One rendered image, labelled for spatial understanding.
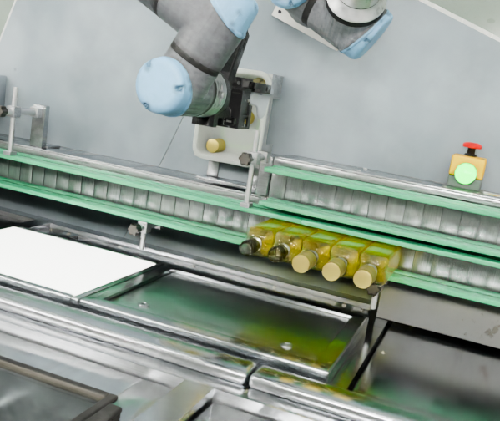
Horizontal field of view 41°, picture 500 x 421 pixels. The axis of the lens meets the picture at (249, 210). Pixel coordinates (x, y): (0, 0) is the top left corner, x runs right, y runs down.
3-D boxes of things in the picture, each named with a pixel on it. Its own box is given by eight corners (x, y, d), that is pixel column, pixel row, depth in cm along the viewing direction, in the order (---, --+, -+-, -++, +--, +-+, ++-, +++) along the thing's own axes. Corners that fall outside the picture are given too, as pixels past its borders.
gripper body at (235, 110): (210, 122, 114) (179, 121, 103) (218, 71, 113) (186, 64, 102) (252, 129, 112) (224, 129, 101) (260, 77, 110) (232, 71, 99)
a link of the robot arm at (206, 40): (185, -49, 85) (140, 25, 88) (251, 2, 83) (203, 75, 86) (210, -36, 92) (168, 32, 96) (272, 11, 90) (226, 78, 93)
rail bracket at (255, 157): (250, 202, 154) (229, 208, 142) (262, 129, 151) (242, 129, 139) (263, 205, 153) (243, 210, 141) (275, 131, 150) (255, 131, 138)
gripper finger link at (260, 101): (265, 119, 120) (236, 116, 113) (271, 85, 119) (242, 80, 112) (280, 121, 119) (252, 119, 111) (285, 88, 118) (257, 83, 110)
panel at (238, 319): (12, 235, 167) (-104, 260, 135) (12, 223, 166) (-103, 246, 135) (366, 330, 138) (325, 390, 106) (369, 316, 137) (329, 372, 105)
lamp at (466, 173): (452, 181, 143) (452, 182, 140) (457, 160, 142) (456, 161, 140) (474, 185, 142) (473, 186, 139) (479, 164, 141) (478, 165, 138)
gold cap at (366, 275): (376, 264, 121) (371, 269, 117) (377, 283, 122) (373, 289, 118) (356, 265, 123) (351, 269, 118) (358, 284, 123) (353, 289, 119)
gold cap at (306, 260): (296, 266, 127) (290, 271, 123) (300, 248, 126) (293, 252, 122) (314, 271, 126) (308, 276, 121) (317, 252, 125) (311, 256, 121)
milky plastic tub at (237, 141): (204, 154, 171) (190, 156, 162) (218, 65, 167) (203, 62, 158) (269, 167, 165) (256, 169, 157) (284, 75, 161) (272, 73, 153)
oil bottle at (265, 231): (274, 238, 153) (239, 255, 133) (277, 214, 152) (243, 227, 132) (297, 243, 151) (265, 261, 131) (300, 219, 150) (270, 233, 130)
